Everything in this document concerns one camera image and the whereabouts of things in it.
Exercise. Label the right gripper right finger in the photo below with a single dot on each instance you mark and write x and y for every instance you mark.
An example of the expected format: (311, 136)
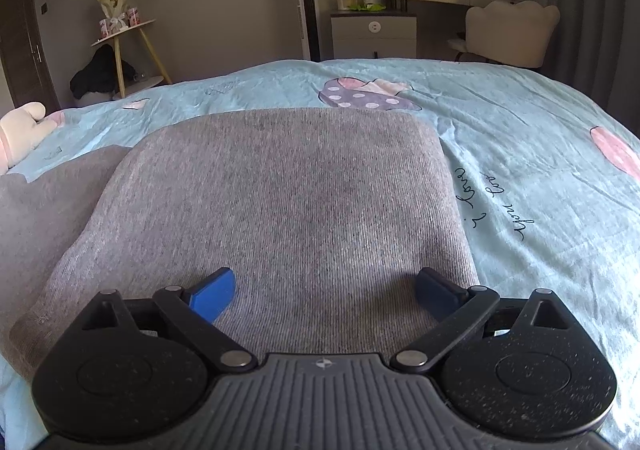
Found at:
(518, 368)

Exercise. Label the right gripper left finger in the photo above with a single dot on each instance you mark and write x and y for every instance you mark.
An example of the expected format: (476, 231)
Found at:
(132, 369)

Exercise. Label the grey sweatpants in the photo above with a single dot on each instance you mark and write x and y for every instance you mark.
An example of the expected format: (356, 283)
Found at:
(324, 216)

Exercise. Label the light blue bed sheet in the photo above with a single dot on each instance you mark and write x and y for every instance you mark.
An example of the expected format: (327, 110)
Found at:
(544, 178)

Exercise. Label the pink white plush pillow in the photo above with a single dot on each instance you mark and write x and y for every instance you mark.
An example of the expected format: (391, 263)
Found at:
(23, 129)

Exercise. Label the yellow-legged side table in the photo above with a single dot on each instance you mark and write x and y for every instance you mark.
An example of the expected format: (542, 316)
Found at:
(137, 64)

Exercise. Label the black clothes pile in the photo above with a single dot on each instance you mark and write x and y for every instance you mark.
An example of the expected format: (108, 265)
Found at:
(98, 76)

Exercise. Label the dark wooden door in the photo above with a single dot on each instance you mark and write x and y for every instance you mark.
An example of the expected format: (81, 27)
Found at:
(23, 61)

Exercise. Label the cream shell-back chair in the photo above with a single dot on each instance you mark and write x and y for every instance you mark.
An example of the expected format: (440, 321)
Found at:
(516, 35)

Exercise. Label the white bedside drawer cabinet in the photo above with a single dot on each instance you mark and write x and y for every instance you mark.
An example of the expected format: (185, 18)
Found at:
(374, 35)

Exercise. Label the green tray on cabinet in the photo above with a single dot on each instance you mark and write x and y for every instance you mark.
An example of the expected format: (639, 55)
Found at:
(367, 8)

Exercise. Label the grey window curtain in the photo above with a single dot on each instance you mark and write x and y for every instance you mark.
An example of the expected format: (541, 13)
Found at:
(595, 49)

